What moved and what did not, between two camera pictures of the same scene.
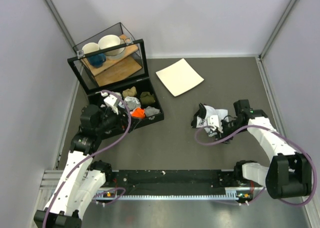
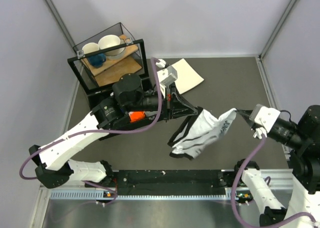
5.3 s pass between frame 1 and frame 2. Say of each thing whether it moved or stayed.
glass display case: stayed
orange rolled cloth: stayed
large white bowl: stayed
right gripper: moved
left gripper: moved
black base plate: stayed
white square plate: stayed
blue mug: stayed
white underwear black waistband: moved
